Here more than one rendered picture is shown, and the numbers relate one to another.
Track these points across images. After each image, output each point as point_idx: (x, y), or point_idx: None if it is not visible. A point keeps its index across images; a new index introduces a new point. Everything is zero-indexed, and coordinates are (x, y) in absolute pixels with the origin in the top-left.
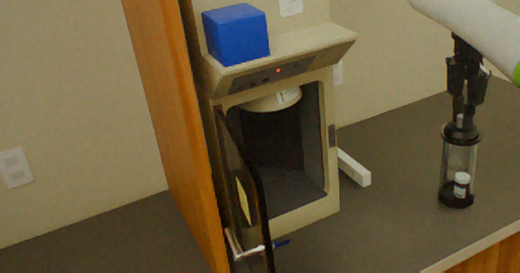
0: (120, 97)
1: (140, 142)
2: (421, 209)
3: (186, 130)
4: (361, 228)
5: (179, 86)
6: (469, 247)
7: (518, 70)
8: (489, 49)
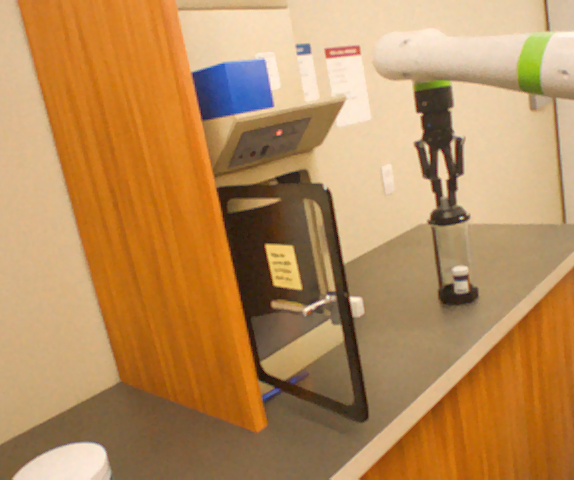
0: (51, 258)
1: (79, 319)
2: (431, 313)
3: (198, 197)
4: (381, 342)
5: (191, 135)
6: (500, 322)
7: (521, 64)
8: (484, 64)
